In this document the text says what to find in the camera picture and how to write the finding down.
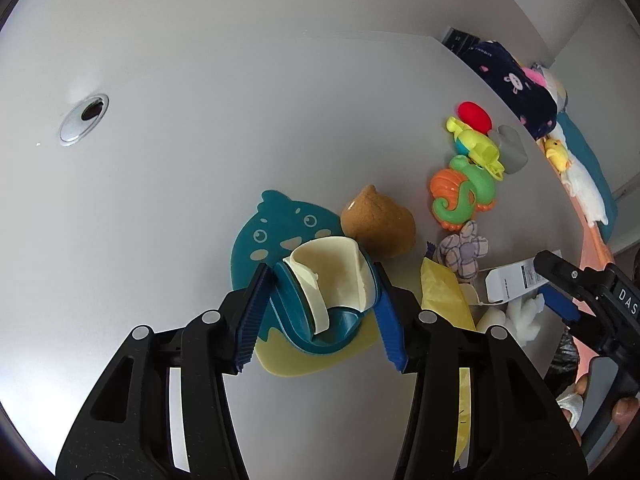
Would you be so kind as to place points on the black storage bin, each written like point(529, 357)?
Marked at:
point(562, 360)

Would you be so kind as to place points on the green and orange seahorse toy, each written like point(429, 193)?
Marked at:
point(462, 195)

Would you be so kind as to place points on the brown plush toy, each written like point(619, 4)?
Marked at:
point(377, 225)

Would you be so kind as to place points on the yellow-green plastic toy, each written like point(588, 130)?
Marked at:
point(475, 145)

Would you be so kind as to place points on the teal and cream silicone toy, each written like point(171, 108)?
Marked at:
point(280, 230)

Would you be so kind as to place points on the red soft toy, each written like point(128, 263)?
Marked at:
point(475, 116)

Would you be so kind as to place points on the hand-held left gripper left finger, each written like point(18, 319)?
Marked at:
point(252, 320)

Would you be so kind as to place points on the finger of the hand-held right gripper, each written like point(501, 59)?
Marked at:
point(560, 267)
point(560, 305)

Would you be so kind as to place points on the yellow plastic wrapper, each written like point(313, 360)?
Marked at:
point(442, 290)

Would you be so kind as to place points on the bed with pink sheet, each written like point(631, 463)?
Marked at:
point(592, 240)

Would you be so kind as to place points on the yellow duck plush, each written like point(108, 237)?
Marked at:
point(557, 152)

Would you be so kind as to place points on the purple checked cloth flower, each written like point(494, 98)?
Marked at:
point(462, 250)

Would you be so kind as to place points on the white goose plush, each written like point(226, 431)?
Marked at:
point(585, 187)

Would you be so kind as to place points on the navy printed blanket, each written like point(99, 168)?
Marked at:
point(505, 75)

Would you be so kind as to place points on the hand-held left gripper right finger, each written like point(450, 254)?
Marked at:
point(390, 325)

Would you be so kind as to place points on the white label card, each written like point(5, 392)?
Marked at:
point(505, 282)

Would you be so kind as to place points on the person's right hand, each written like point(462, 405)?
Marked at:
point(570, 402)

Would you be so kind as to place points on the teal pillow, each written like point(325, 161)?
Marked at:
point(582, 145)

